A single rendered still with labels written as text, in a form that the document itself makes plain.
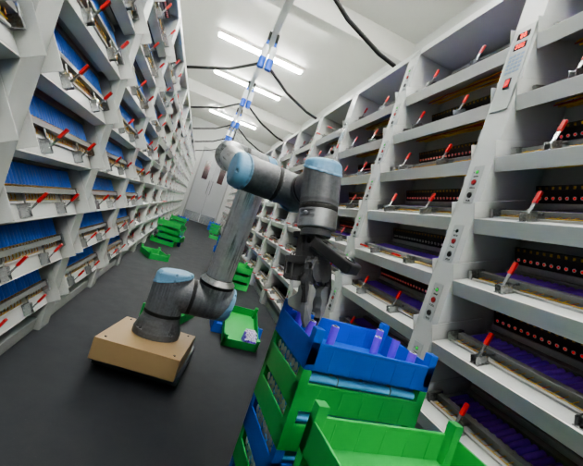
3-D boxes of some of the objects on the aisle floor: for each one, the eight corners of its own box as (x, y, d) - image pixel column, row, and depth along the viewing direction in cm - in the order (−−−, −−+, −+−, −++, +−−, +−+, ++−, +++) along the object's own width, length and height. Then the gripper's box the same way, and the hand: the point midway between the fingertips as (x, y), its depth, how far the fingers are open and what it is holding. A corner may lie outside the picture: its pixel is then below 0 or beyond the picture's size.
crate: (255, 352, 195) (260, 342, 192) (220, 345, 189) (225, 334, 186) (254, 317, 221) (258, 307, 218) (223, 309, 216) (227, 300, 213)
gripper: (312, 236, 87) (302, 323, 84) (283, 226, 79) (270, 322, 76) (341, 236, 82) (331, 328, 79) (315, 226, 74) (302, 329, 70)
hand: (313, 321), depth 76 cm, fingers open, 3 cm apart
